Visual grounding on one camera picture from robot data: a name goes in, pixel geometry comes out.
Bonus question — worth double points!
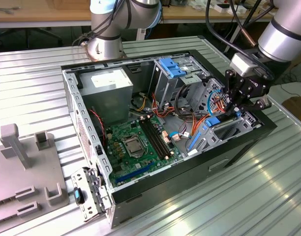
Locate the black open PC case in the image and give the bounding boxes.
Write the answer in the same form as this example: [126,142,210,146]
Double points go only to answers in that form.
[60,49,278,230]

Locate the CPU socket with silver CPU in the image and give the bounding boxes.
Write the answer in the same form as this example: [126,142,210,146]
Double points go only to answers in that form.
[121,136,148,158]

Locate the grey Dell power supply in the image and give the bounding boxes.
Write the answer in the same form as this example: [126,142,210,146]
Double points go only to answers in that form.
[78,67,134,126]

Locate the hard disk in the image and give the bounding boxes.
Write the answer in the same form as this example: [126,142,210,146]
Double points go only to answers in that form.
[186,110,241,152]

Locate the black clip with blue button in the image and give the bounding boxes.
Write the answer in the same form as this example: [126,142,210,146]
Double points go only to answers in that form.
[72,186,86,205]

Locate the black cable bundle in case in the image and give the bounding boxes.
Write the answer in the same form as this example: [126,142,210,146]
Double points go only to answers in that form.
[173,84,198,121]

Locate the brown cardboard box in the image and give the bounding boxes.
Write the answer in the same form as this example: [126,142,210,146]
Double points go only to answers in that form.
[281,95,301,124]

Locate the red yellow supply wire bundle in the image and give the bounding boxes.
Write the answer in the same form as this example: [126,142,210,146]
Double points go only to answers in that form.
[129,92,177,120]

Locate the green motherboard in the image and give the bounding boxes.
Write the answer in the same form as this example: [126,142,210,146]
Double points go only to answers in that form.
[105,114,185,188]

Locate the blue data wire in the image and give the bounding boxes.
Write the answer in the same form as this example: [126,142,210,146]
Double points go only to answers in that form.
[206,89,225,117]

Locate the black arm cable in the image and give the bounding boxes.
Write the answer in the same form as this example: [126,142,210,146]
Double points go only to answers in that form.
[71,0,275,58]

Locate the wooden desk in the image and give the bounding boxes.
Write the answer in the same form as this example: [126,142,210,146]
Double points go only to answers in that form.
[0,0,279,28]

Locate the grey metal disk bay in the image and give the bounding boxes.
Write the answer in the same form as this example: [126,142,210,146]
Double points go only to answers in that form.
[185,110,255,158]

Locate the small white box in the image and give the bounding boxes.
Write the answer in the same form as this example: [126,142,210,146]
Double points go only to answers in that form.
[213,2,247,15]

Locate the hinged metal slot bracket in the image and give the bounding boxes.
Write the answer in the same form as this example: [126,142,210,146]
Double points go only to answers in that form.
[70,166,112,224]

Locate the drive cage with blue latches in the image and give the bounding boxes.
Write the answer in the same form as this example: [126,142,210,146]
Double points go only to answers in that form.
[150,56,208,110]

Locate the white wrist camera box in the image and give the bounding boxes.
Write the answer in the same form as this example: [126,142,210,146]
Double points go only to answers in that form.
[230,52,259,77]

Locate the grey parts rack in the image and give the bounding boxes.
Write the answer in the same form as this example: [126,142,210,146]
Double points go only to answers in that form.
[0,122,70,225]

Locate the case fan with red wire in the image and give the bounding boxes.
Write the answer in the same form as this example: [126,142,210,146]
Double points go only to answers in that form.
[88,106,107,148]

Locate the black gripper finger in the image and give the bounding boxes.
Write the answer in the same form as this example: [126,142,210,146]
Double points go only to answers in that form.
[232,96,272,113]
[225,69,244,113]

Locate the blue expansion slot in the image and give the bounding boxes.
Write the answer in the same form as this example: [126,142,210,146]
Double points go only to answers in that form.
[115,163,155,184]

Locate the orange power wire black plug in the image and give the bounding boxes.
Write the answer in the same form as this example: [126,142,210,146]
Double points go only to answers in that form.
[189,96,240,140]

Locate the black RAM slots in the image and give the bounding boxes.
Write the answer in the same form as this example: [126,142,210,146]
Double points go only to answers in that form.
[139,115,175,161]

